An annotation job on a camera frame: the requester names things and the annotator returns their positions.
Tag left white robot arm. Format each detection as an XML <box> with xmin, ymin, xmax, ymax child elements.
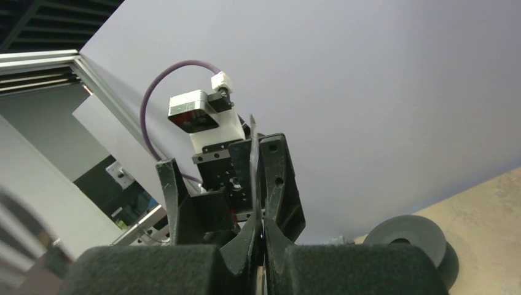
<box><xmin>156</xmin><ymin>110</ymin><xmax>306</xmax><ymax>245</ymax></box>

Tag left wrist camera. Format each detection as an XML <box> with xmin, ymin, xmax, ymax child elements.
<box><xmin>168</xmin><ymin>71</ymin><xmax>233</xmax><ymax>134</ymax></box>

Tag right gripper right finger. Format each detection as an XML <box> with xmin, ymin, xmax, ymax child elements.
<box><xmin>264</xmin><ymin>219</ymin><xmax>448</xmax><ymax>294</ymax></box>

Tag grey round speaker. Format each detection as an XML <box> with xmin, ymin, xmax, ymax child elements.
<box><xmin>363</xmin><ymin>215</ymin><xmax>459</xmax><ymax>289</ymax></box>

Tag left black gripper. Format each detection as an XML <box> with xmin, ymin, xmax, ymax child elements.
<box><xmin>156</xmin><ymin>133</ymin><xmax>306</xmax><ymax>246</ymax></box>

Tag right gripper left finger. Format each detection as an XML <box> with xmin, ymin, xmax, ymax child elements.
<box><xmin>59</xmin><ymin>215</ymin><xmax>261</xmax><ymax>294</ymax></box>

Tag metal tongs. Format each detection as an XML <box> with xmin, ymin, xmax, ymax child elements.
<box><xmin>249</xmin><ymin>114</ymin><xmax>267</xmax><ymax>294</ymax></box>

